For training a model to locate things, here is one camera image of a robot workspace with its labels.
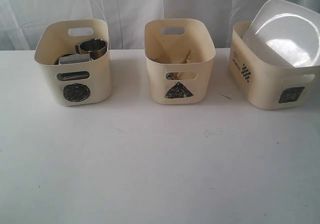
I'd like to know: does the diagonal wooden chopstick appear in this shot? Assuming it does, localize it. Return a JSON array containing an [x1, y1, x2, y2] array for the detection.
[[181, 50, 191, 64]]

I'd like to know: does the white square plate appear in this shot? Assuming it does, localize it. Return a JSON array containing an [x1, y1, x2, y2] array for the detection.
[[242, 0, 320, 68]]

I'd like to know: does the steel spoon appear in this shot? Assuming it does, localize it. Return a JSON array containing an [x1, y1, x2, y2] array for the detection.
[[165, 73, 175, 80]]

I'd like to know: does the steel table knife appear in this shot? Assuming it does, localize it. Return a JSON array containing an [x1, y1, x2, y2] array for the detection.
[[150, 57, 162, 63]]

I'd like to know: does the steel mug with wire handle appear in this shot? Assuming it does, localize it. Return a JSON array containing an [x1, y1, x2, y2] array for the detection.
[[57, 54, 91, 81]]

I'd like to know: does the cream bin with triangle mark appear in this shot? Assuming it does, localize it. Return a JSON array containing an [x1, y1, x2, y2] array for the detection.
[[144, 19, 216, 105]]

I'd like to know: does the cream bin with circle mark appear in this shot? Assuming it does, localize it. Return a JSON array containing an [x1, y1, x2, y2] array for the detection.
[[34, 19, 112, 106]]

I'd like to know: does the cream bin with square mark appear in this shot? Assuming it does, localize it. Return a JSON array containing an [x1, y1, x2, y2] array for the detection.
[[228, 21, 320, 110]]

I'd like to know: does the white backdrop curtain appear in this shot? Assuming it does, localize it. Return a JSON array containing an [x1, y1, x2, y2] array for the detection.
[[0, 0, 320, 50]]

